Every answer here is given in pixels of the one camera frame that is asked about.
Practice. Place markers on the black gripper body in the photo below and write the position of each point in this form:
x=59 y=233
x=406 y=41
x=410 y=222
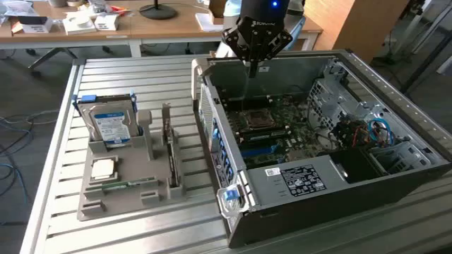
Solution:
x=262 y=31

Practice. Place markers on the black Nvidia graphics card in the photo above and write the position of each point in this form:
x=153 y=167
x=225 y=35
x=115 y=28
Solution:
x=173 y=164

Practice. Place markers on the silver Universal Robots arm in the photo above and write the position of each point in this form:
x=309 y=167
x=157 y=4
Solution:
x=231 y=6

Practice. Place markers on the white paper stack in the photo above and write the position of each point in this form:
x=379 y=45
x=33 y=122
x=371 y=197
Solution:
x=209 y=23

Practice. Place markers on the wooden cabinet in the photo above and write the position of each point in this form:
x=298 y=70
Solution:
x=354 y=26

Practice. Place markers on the black lamp base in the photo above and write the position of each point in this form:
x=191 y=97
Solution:
x=157 y=12

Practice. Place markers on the metal CPU socket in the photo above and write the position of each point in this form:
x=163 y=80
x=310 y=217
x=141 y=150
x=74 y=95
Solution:
x=259 y=116

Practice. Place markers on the white labelled box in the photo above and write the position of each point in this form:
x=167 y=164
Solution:
x=106 y=25

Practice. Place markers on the installed dark RAM stick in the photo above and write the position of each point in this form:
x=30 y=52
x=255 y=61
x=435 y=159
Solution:
x=265 y=137

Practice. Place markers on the green motherboard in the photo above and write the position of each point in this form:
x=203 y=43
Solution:
x=301 y=137

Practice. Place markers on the blue card retention latch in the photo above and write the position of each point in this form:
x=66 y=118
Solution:
x=221 y=148

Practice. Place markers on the blue expansion slot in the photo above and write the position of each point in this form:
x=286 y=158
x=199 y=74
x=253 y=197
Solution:
x=258 y=151

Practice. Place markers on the open white box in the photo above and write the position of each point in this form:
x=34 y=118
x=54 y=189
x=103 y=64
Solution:
x=77 y=29

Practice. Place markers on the blue disk caddy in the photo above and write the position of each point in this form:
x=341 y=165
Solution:
x=86 y=98

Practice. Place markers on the silver hard disk blue label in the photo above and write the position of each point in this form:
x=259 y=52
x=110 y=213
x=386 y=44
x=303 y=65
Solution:
x=110 y=124

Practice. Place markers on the metal cup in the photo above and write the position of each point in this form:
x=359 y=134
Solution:
x=58 y=3

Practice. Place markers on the grey parts rack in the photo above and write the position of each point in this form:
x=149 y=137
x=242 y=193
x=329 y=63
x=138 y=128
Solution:
x=134 y=164

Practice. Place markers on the black and white box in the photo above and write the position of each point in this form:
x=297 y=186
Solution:
x=35 y=27

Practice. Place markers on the silver disk bay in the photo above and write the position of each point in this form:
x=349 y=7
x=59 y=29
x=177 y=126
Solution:
x=406 y=158

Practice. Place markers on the grey power supply unit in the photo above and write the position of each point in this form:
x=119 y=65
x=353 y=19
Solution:
x=269 y=190

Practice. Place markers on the blue case latch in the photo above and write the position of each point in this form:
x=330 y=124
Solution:
x=231 y=194

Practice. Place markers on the silver CPU chip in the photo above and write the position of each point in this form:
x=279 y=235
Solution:
x=103 y=169

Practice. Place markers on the green RAM stick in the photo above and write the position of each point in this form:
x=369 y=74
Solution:
x=121 y=184

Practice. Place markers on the open black PC case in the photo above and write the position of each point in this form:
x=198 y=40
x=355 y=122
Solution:
x=318 y=211

